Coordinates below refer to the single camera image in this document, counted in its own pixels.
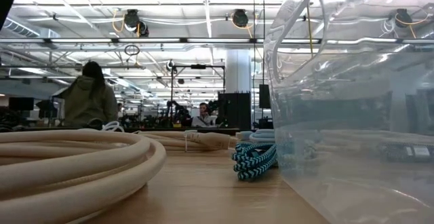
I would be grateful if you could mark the clear plastic container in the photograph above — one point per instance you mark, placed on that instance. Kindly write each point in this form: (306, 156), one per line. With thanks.
(356, 183)

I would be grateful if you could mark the black cabinet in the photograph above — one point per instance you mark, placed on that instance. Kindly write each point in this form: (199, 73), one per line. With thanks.
(234, 112)

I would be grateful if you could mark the person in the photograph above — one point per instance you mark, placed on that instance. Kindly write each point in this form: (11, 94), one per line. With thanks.
(203, 118)
(88, 105)

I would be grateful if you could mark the black gantry frame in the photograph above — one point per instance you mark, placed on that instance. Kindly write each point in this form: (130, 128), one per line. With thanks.
(198, 66)

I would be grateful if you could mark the black aluminium table frame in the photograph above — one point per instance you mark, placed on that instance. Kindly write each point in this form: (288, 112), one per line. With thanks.
(152, 129)

